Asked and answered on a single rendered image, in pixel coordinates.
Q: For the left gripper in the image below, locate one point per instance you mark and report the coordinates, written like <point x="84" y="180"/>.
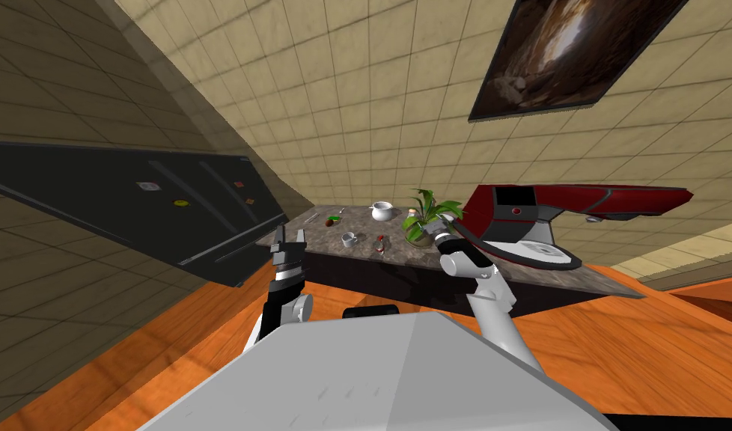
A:
<point x="289" y="256"/>

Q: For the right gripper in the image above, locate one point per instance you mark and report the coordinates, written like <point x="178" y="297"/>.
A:
<point x="438" y="229"/>

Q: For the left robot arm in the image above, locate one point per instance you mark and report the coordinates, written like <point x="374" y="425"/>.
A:
<point x="280" y="301"/>

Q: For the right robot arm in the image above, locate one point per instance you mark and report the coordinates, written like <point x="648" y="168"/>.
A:
<point x="492" y="299"/>

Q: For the green potted plant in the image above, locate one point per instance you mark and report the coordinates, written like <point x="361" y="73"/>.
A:
<point x="429" y="206"/>

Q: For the silver knife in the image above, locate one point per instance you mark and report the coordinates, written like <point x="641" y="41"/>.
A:
<point x="311" y="218"/>

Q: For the brown and green fruit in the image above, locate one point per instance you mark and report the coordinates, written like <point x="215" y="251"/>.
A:
<point x="331" y="221"/>

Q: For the white mug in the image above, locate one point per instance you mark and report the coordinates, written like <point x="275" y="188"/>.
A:
<point x="348" y="239"/>

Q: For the white round pot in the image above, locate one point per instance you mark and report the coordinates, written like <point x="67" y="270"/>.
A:
<point x="381" y="211"/>

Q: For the small red-capped bottle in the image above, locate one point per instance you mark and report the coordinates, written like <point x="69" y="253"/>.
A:
<point x="380" y="245"/>

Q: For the red stand mixer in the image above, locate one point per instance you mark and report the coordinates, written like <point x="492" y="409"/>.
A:
<point x="521" y="211"/>

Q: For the black fridge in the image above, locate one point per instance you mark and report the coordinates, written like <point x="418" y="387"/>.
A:
<point x="132" y="203"/>

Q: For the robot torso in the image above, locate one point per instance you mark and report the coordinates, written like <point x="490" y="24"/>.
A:
<point x="372" y="377"/>

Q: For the dark framed wall picture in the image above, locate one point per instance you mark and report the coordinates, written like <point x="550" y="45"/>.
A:
<point x="557" y="54"/>

